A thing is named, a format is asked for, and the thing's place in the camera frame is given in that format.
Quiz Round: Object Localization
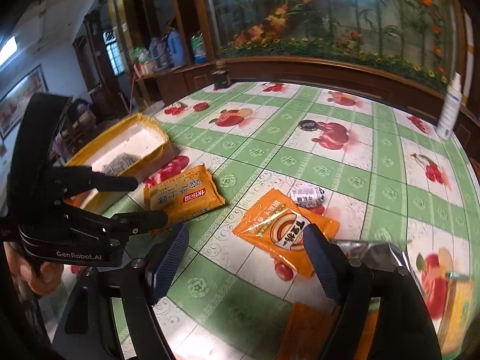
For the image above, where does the silver foil snack packet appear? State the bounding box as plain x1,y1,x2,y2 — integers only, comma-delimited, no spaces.
329,238,425,293

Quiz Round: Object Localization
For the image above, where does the yellow biscuit packet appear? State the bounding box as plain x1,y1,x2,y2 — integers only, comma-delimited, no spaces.
143,164,225,231

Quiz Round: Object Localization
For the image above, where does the orange snack packet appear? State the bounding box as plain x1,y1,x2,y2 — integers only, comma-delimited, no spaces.
233,189,339,277

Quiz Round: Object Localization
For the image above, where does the white milk candy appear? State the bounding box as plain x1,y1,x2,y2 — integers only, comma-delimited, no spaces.
289,182,325,208

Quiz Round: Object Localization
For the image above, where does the Weidan cracker packet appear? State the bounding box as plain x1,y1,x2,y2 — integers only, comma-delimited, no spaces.
438,271,474,357

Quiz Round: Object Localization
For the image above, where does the person's left hand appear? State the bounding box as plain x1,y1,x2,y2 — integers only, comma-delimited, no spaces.
3,242,64,297

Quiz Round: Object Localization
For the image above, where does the yellow taped foam tray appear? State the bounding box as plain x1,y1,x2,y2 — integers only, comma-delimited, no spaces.
65,112,178,215

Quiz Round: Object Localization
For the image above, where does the dark bottle cap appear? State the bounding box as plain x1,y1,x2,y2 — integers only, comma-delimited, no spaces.
298,119,318,132

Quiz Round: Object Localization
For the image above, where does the grey kettle jug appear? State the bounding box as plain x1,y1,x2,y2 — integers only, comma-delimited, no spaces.
149,37,169,70

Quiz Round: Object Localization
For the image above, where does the blue thermos jug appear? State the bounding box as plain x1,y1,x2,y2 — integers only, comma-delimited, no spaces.
167,28,187,68

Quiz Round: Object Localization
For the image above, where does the dark glass jar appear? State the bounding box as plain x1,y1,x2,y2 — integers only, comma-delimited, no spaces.
211,67,231,90

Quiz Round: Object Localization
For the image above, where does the white spray bottle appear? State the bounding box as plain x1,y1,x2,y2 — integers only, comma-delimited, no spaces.
436,72,462,141

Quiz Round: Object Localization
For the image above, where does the green labelled plastic bottle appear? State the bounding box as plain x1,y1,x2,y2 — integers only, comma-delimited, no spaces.
190,32,208,64

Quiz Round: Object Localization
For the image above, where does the flower mural glass panel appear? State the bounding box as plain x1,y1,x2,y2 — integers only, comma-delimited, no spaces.
206,0,454,93

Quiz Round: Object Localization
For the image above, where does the framed wall painting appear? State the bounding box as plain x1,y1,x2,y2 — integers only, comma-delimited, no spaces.
0,65,48,139

